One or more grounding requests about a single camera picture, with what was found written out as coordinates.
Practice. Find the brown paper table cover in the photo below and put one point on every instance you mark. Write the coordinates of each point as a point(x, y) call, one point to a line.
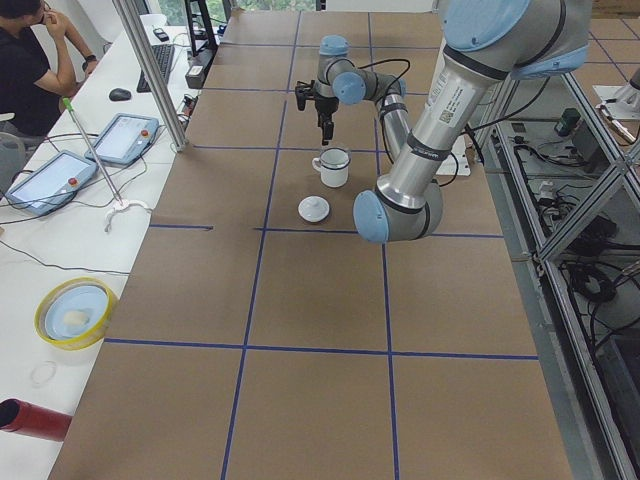
point(251, 344)

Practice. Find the white enamel mug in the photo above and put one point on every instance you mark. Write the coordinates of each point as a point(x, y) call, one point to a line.
point(333, 166)

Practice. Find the grabber stick green handle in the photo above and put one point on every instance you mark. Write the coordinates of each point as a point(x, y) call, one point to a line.
point(120, 204)

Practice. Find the teach pendant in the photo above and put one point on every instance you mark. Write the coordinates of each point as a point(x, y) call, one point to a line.
point(53, 184)
point(125, 139)

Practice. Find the near teach pendant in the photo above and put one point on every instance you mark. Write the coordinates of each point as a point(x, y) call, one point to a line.
point(53, 184)

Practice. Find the black computer mouse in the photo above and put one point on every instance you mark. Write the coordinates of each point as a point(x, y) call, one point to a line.
point(119, 94)

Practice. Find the red cylinder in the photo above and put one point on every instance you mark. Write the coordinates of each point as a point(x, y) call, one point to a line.
point(24, 418)

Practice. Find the aluminium frame post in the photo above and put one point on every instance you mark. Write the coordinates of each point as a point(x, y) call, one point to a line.
point(136, 33)

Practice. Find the seated person black shirt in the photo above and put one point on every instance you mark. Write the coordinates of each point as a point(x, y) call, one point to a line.
point(31, 91)

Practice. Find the yellow tape roll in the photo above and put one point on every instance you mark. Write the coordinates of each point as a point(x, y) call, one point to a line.
point(75, 314)

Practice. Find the white mug lid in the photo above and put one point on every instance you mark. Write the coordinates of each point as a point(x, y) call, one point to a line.
point(313, 209)

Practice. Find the far teach pendant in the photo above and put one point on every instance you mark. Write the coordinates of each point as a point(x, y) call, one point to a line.
point(125, 139)

